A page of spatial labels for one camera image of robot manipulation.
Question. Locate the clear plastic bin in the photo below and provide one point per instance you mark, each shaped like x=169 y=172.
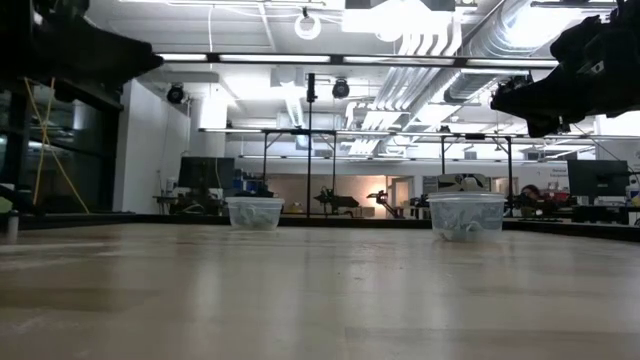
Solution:
x=254 y=212
x=466 y=217

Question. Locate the black vertical stand pole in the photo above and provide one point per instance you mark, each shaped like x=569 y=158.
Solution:
x=310 y=145

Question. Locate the black background rig frame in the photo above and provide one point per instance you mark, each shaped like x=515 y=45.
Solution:
x=475 y=136
x=300 y=132

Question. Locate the black overhead light bar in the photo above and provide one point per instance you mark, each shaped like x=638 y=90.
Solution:
x=340 y=59

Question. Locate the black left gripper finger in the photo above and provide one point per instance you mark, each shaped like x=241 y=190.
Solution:
x=120 y=57

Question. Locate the small white post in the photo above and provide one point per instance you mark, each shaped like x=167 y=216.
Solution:
x=12 y=225

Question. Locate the person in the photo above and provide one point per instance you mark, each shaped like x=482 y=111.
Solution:
x=530 y=191

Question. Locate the silver ventilation duct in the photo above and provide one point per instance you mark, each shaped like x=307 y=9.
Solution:
x=500 y=50

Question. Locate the black round ceiling lamp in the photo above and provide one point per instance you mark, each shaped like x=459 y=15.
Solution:
x=175 y=94
x=340 y=88

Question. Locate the black table edge rail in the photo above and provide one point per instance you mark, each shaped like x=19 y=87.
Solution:
x=350 y=221

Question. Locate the white sweetener packet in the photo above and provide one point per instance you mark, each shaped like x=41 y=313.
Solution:
x=252 y=216
x=465 y=226

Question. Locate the black background robot arm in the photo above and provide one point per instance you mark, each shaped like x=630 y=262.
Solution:
x=385 y=200
x=337 y=201

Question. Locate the black computer monitor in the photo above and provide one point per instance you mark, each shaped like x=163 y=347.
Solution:
x=597 y=177
x=206 y=173

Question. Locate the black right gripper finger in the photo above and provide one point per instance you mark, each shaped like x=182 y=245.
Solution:
x=525 y=100
x=544 y=126

